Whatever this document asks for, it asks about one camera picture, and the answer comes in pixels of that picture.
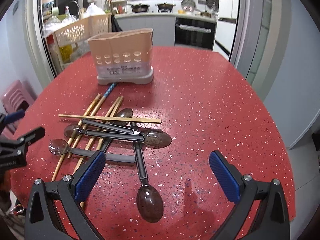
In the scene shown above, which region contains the brown spoon small bowl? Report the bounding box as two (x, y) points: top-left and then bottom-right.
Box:
(63, 119), (140, 138)

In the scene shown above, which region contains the black pot on stove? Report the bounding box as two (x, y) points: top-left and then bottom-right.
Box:
(157, 2), (175, 12)

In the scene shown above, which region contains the brown spoon black handle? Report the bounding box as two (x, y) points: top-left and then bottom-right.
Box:
(130, 122), (164, 223)

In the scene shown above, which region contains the beige perforated storage rack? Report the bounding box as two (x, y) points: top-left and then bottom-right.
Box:
(43, 14), (111, 73)

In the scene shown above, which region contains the blue patterned chopstick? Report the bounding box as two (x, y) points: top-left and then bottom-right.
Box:
(104, 83), (117, 98)

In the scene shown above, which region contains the clear spoon black handle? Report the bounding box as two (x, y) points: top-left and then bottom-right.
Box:
(48, 139), (136, 164)

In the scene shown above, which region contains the brown spoon top bowl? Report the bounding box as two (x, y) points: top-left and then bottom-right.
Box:
(97, 108), (133, 152)

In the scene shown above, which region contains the brown spoon large bowl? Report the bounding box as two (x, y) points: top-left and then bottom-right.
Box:
(86, 129), (172, 148)

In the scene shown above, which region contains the black wok on stove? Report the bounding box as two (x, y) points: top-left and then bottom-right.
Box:
(127, 3), (150, 13)

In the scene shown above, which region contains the horizontal wooden chopstick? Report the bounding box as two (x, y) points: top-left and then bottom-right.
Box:
(58, 114), (162, 124)

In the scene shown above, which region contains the black built-in oven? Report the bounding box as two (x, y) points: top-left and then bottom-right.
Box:
(175, 17), (216, 50)

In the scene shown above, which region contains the beige plastic utensil holder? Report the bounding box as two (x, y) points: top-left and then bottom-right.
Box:
(88, 28), (154, 85)

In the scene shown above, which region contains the pink plastic stool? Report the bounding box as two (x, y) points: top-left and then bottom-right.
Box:
(0, 80), (35, 133)

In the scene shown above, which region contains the white refrigerator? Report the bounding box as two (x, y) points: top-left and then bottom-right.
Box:
(213, 0), (239, 60)

